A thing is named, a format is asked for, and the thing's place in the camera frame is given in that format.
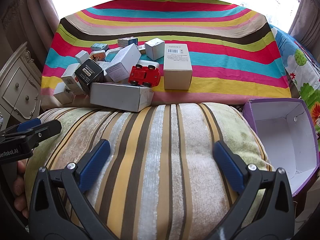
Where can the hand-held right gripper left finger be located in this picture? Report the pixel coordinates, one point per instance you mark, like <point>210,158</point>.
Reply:
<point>96,160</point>

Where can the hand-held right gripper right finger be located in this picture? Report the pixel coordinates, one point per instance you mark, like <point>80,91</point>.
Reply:
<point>227,165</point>

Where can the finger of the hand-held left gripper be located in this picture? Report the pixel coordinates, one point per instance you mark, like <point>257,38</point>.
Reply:
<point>47,130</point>
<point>28,125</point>

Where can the white box with black figure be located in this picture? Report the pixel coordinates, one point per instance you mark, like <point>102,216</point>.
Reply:
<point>62,93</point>

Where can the purple cardboard box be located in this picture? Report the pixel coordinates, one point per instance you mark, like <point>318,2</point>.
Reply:
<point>275,135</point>

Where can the white box with red print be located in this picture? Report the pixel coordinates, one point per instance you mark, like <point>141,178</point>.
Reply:
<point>70,76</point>

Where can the long white cardboard box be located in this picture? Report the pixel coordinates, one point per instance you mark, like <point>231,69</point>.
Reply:
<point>115,96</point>

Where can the black box with white label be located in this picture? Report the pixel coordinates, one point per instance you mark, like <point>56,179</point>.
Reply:
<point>87,76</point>

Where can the basketball hoop toy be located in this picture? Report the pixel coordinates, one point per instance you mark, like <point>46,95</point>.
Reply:
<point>98,55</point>

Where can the red toy car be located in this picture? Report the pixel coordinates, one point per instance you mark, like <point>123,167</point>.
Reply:
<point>143,76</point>

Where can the small teal box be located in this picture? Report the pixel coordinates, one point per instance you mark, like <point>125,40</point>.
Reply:
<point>99,47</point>

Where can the tall white barcode box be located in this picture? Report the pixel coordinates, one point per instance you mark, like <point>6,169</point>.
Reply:
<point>177,77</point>

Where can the white printed cosmetics box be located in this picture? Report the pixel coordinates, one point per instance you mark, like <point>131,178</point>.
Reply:
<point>125,57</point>

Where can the beige box with text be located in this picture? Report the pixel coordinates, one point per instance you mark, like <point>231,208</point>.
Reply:
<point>127,41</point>

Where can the yellow and white long box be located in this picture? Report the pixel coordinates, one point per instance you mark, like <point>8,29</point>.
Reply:
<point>142,48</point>

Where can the white cube box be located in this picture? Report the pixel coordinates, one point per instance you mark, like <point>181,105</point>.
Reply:
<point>155,48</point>

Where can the person's left hand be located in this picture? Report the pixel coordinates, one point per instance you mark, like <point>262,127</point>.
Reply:
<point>19,180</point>

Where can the cream carved nightstand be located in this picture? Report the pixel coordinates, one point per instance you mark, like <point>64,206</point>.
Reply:
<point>17,87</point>

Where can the beige curtain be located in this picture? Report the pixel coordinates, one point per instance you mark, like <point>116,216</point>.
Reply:
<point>37,5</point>

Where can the cartoon printed bed sheet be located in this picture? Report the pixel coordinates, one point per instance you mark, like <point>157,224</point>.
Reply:
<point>300,62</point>

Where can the rainbow striped blanket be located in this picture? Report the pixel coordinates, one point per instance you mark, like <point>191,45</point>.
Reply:
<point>212,30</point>

